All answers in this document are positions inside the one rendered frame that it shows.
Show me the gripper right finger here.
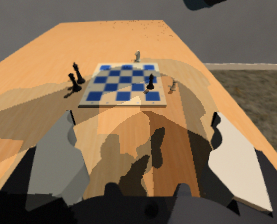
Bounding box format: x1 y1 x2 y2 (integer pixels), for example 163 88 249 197
200 112 277 224

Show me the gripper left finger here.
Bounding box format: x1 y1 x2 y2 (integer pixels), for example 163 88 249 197
0 110 90 224

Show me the blue and cream chessboard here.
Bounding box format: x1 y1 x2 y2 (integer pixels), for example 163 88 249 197
79 63 167 107

